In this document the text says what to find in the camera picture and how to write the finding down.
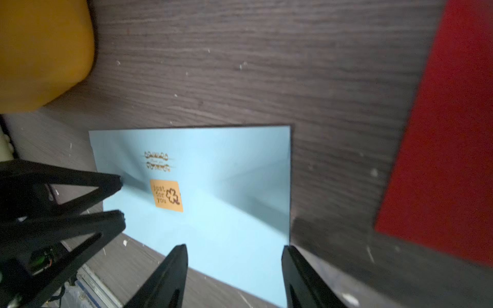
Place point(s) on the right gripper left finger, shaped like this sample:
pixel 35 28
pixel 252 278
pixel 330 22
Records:
pixel 166 285

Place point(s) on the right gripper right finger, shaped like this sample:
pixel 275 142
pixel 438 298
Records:
pixel 304 287

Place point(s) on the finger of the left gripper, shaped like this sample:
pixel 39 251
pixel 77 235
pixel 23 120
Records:
pixel 26 189
pixel 21 289

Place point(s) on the light blue envelope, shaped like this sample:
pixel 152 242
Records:
pixel 223 192

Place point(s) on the yellow plastic storage box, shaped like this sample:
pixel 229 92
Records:
pixel 47 47

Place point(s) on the red envelope right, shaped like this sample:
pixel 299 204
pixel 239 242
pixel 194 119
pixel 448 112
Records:
pixel 440 191

